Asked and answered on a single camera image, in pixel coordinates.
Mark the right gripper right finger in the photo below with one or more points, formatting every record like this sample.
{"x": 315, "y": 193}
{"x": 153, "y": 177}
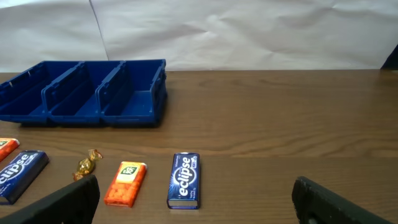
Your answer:
{"x": 323, "y": 205}

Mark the gold candy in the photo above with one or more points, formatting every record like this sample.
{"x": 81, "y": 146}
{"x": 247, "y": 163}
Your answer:
{"x": 85, "y": 166}

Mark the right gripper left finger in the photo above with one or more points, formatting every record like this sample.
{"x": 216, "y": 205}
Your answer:
{"x": 62, "y": 205}

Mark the orange candy box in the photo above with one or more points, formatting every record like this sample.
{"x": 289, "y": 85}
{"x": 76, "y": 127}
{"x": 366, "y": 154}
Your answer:
{"x": 7, "y": 147}
{"x": 124, "y": 186}

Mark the blue tray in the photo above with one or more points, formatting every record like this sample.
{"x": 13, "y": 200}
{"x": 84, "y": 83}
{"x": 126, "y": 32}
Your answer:
{"x": 136, "y": 109}

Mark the blue candy pack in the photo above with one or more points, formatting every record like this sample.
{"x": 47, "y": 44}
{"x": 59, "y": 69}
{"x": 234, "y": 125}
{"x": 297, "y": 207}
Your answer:
{"x": 18, "y": 175}
{"x": 183, "y": 180}

